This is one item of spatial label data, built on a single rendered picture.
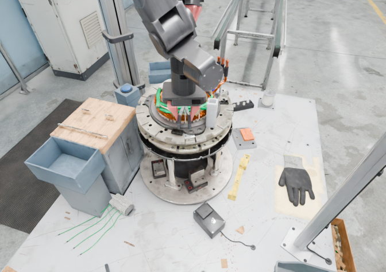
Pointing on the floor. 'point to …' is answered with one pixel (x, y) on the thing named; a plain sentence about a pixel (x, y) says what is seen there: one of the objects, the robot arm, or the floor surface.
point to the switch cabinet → (65, 26)
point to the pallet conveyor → (279, 8)
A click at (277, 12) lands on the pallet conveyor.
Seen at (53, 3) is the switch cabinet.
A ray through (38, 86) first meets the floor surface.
